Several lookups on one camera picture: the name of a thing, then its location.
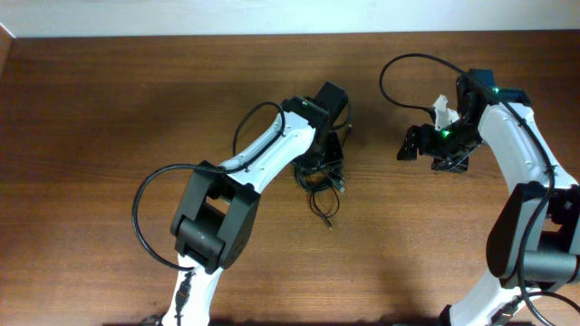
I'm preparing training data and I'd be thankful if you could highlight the black USB cable bundle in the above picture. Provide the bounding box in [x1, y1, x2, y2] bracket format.
[294, 122, 354, 196]

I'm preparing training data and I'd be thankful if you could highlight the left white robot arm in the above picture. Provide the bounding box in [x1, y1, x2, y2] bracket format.
[159, 81, 348, 325]

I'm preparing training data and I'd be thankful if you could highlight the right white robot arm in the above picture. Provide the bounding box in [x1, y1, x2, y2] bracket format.
[397, 69, 579, 325]

